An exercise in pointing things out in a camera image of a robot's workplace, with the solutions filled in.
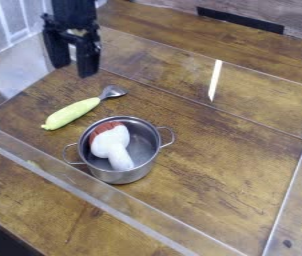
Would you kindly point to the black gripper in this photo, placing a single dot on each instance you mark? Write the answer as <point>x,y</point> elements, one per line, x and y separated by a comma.
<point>80,25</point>

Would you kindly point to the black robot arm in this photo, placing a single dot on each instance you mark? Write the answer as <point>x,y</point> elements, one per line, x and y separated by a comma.
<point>63,7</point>

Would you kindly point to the small steel pot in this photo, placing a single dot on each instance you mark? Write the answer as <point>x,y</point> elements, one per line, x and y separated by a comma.
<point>147,139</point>

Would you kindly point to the black wall strip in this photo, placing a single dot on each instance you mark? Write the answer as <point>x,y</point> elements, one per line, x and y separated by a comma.
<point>240,20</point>

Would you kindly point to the plush mushroom toy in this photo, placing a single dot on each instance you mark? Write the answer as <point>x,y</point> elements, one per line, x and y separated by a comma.
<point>108,142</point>

